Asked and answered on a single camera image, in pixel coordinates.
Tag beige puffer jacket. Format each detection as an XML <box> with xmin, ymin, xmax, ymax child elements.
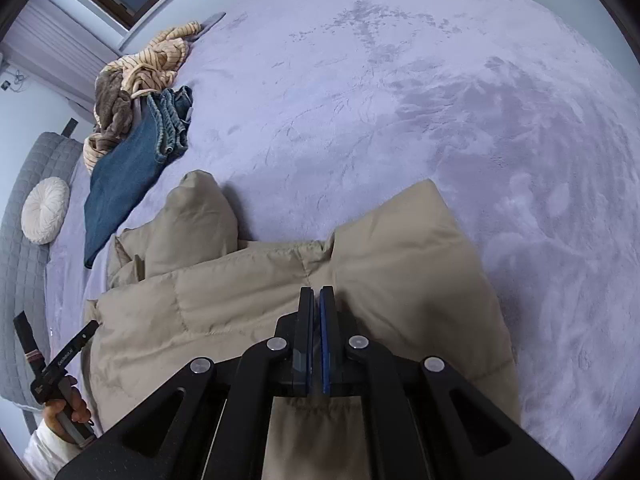
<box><xmin>81</xmin><ymin>169</ymin><xmax>522</xmax><ymax>480</ymax></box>

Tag white sleeve forearm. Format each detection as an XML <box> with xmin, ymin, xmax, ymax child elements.
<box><xmin>23</xmin><ymin>419</ymin><xmax>81</xmax><ymax>480</ymax></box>

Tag striped and brown clothes pile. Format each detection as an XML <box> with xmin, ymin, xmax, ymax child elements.
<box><xmin>82</xmin><ymin>22</ymin><xmax>203</xmax><ymax>172</ymax></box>

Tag person left hand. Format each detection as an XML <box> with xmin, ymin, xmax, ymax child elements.
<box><xmin>42</xmin><ymin>376</ymin><xmax>92</xmax><ymax>444</ymax></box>

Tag grey quilted headboard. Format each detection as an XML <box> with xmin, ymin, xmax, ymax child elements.
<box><xmin>0</xmin><ymin>132</ymin><xmax>81</xmax><ymax>412</ymax></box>

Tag round cream pleated pillow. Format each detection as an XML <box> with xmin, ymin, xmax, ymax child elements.
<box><xmin>21</xmin><ymin>177</ymin><xmax>70</xmax><ymax>246</ymax></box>

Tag folded blue denim jeans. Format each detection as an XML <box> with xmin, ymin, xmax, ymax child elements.
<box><xmin>84</xmin><ymin>86</ymin><xmax>193</xmax><ymax>269</ymax></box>

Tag grey curtain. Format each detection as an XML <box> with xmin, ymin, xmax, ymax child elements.
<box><xmin>1</xmin><ymin>0</ymin><xmax>119</xmax><ymax>112</ymax></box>

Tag lavender fleece bed blanket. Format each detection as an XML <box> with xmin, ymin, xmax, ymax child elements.
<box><xmin>44</xmin><ymin>0</ymin><xmax>640</xmax><ymax>480</ymax></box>

